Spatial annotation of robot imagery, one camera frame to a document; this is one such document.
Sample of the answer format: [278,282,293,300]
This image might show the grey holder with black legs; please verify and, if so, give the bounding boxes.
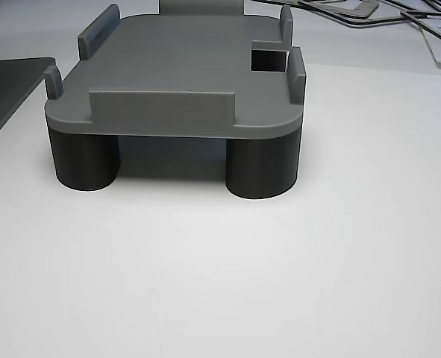
[43,0,307,201]

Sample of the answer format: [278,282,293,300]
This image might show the dark grey flat plate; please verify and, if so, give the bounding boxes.
[0,57,57,154]

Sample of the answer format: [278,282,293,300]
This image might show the black cables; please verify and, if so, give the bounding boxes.
[290,0,422,29]

